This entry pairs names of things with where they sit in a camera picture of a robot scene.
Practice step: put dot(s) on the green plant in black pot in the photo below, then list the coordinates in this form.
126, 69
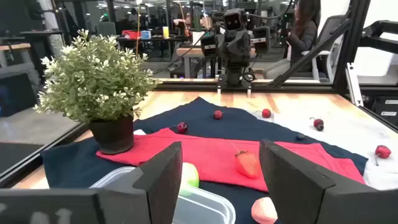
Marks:
93, 81

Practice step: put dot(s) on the pink toy peach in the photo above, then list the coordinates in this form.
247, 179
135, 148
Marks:
263, 211

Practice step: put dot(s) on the red cherry with long stem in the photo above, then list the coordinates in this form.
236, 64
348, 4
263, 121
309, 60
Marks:
318, 124

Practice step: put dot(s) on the blue box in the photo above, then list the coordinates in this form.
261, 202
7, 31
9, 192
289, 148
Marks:
145, 34

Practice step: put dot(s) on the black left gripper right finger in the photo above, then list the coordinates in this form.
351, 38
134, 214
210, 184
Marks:
295, 193

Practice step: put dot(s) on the clear plastic tupperware container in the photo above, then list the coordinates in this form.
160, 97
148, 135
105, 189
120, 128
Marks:
199, 211

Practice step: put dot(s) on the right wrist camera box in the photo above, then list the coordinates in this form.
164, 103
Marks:
233, 21

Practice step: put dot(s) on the dark office table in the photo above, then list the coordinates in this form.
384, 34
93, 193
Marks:
155, 40

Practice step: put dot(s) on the white metal bracket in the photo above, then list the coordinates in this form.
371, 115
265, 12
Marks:
354, 84

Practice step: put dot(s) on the dark red toy cherry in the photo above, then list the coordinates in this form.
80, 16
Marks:
182, 127

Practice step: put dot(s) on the red cloth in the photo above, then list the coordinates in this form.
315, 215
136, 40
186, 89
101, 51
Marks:
211, 155

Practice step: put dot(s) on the red box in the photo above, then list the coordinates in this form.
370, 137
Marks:
130, 34

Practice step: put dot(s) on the red toy berry with stem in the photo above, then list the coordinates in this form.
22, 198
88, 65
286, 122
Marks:
266, 113

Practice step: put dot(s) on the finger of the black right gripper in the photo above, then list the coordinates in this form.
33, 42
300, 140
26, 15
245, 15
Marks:
261, 40
209, 45

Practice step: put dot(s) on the black box with white labels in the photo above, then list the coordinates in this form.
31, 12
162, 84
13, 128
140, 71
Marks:
385, 109

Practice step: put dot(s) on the person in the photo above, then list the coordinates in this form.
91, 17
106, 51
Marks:
303, 37

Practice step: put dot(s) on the dark toy blueberry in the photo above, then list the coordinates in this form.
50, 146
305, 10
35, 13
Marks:
300, 137

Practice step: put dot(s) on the navy blue cloth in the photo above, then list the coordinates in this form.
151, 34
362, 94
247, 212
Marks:
202, 124

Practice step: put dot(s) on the light grey cloth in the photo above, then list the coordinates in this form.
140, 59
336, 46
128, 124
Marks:
342, 137

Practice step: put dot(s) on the yellow container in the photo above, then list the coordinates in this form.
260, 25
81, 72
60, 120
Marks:
165, 32

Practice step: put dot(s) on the grey mesh office chair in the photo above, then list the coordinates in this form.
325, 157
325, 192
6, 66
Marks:
326, 40

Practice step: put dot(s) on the black neighbouring robot arm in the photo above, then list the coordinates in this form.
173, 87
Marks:
382, 34

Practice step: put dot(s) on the white cup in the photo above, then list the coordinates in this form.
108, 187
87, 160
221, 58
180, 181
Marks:
198, 38

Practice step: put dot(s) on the red toy strawberry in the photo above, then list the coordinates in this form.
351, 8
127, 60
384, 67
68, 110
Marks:
247, 164
382, 152

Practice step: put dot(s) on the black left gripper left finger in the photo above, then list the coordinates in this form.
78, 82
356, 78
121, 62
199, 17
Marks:
149, 193

